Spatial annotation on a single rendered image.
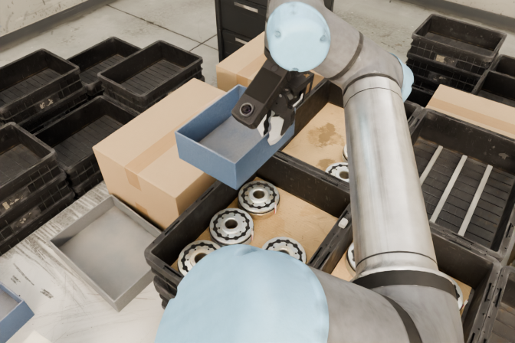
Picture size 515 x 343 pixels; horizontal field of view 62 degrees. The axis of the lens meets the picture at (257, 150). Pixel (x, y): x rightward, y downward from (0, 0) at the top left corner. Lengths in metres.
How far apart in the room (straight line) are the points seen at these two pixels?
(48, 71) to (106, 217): 1.26
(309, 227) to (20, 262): 0.75
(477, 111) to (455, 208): 0.39
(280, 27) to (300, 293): 0.33
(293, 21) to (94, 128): 1.69
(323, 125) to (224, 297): 1.07
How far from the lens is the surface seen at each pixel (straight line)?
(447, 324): 0.39
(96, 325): 1.12
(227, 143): 0.89
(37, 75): 2.39
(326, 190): 1.03
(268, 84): 0.69
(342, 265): 1.00
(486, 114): 1.46
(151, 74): 2.20
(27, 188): 1.73
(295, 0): 0.55
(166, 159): 1.11
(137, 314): 1.11
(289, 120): 0.75
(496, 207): 1.23
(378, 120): 0.51
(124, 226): 1.25
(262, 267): 0.27
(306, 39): 0.52
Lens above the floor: 1.67
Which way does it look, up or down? 43 degrees down
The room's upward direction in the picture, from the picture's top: straight up
